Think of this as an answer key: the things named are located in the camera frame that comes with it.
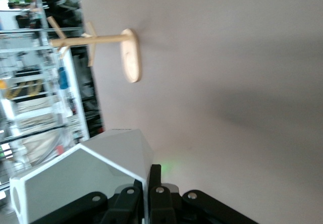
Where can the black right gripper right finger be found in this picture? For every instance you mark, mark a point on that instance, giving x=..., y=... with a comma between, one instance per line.
x=161, y=209

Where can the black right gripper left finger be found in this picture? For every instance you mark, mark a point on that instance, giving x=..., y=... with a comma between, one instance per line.
x=126, y=209

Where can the white faceted cup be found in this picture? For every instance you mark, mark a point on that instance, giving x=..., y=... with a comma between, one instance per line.
x=75, y=173

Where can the wooden cup rack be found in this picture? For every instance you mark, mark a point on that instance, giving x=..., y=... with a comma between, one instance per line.
x=130, y=57

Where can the blue object on shelf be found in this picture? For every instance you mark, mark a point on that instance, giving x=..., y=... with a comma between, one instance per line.
x=63, y=79

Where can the brown table cover sheet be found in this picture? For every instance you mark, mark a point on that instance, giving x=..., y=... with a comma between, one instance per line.
x=227, y=57

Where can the white metal shelving frame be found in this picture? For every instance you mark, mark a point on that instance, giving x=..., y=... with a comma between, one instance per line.
x=73, y=95

